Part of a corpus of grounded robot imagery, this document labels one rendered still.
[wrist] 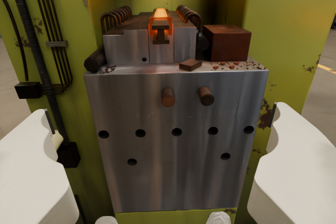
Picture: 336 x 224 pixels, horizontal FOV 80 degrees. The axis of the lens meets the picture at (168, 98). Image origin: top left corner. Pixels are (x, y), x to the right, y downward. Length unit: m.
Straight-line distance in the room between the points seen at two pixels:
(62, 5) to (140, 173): 0.48
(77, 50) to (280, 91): 0.64
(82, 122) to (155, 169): 0.32
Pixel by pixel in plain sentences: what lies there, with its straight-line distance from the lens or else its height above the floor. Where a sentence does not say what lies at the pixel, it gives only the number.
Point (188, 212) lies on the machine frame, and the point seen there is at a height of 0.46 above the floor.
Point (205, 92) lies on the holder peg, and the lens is 0.40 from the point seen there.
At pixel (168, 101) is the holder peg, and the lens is 0.39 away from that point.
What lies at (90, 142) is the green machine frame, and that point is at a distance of 0.80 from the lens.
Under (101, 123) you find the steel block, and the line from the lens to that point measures 0.49.
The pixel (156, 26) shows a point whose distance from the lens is 0.34.
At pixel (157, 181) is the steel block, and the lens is 0.60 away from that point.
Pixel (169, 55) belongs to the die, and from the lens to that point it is 0.46.
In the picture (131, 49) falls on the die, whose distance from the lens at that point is 0.46.
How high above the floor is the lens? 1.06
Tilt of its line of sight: 28 degrees down
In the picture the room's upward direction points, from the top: 1 degrees counter-clockwise
